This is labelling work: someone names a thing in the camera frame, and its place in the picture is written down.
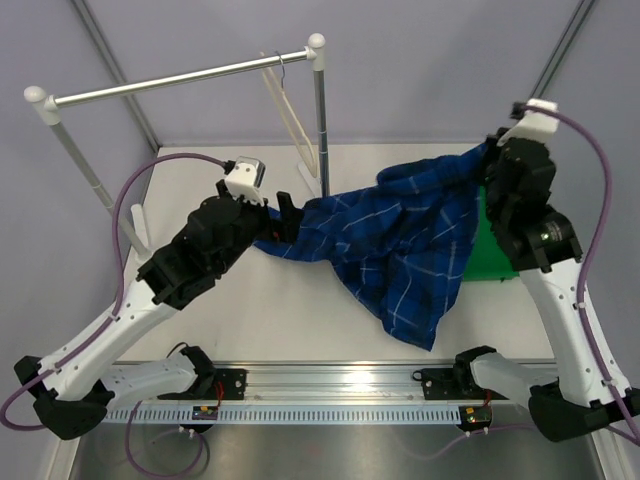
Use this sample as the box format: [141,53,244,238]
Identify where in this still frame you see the white hanger with metal hook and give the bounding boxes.
[261,52,319,180]

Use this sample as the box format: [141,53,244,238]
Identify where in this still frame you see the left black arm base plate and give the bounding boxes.
[202,368,247,401]

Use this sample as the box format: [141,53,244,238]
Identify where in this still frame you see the blue plaid shirt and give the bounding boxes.
[254,144,487,350]

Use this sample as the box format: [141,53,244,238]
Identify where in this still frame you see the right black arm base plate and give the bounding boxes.
[411,367,499,401]

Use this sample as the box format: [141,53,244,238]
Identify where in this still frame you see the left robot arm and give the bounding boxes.
[14,192,304,440]

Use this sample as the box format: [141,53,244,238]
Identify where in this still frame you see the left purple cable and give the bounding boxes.
[0,152,236,476]

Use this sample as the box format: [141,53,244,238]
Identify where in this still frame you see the silver clothes rack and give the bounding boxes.
[23,33,330,261]

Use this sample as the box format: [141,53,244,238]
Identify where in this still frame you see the green plastic tray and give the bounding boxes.
[464,187,518,282]

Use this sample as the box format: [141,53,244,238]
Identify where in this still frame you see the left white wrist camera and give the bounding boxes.
[224,156,266,206]

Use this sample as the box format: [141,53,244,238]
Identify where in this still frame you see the white slotted cable duct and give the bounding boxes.
[104,404,461,425]

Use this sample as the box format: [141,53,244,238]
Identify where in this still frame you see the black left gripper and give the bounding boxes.
[214,181,303,276]

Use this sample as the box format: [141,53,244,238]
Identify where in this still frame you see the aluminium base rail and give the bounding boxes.
[107,362,576,406]

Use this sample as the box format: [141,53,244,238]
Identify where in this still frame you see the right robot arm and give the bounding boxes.
[452,128,639,442]

